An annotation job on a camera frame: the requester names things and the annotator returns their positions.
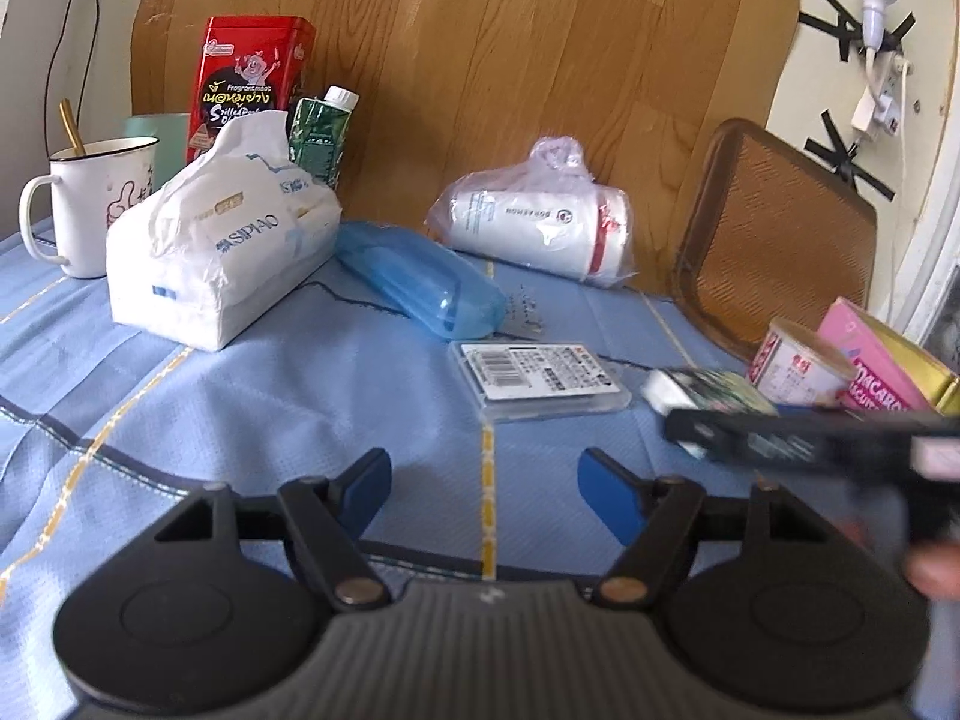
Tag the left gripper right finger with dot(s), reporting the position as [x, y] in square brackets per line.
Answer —
[660, 524]

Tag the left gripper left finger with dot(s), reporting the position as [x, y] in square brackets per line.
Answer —
[320, 521]

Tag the green patterned tissue packet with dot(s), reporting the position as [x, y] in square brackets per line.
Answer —
[685, 388]

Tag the person right hand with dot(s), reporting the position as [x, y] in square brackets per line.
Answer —
[934, 569]

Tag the pink gold tin box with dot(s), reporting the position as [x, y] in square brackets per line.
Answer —
[890, 372]

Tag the round baby print tin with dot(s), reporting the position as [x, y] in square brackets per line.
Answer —
[794, 366]

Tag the clear flat plastic case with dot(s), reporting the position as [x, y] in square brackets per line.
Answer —
[519, 381]

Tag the blue striped tablecloth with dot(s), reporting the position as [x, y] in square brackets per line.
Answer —
[127, 593]

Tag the blue plastic case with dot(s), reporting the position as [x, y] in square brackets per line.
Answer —
[434, 286]

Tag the white tissue pack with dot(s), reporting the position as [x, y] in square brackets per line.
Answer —
[226, 239]

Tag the bagged white paper cups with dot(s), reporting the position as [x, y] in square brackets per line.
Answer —
[546, 213]

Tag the white power strip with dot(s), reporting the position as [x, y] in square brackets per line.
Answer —
[882, 106]

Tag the green drink carton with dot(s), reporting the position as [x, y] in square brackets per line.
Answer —
[318, 133]

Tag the white enamel mug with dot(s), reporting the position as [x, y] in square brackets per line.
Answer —
[89, 194]

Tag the pale green box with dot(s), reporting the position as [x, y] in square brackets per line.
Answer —
[171, 132]

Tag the red snack tin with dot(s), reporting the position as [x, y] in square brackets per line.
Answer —
[248, 63]

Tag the gold spoon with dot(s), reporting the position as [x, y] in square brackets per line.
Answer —
[68, 119]

